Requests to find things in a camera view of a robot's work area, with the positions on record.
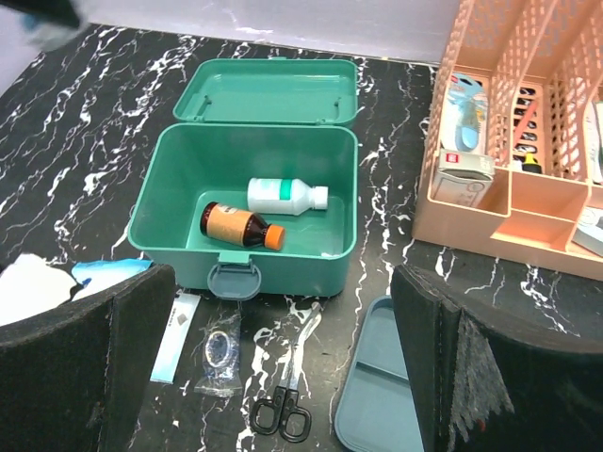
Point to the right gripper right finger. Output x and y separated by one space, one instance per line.
483 379

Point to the white green medicine bottle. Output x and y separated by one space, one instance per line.
290 197

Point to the clear bag with rubber bands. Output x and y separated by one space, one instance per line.
220 359

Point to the teal white small box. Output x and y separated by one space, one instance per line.
589 233

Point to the blue brush blister pack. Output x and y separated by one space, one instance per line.
464 116

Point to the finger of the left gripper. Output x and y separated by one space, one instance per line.
63 12

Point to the blue divided tray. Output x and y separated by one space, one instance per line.
376 410

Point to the blue cotton swab bag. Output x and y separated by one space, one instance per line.
97 276

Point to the brown bottle orange cap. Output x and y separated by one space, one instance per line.
240 227

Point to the green medicine kit box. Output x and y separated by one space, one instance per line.
239 119

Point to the black handled scissors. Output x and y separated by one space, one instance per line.
284 402

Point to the white blue bandage box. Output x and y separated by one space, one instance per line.
182 313

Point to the white gauze packet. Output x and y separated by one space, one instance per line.
30 287

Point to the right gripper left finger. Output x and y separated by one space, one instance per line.
74 378

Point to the orange file organizer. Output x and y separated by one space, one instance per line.
540 64

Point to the small white red box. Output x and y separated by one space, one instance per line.
462 178

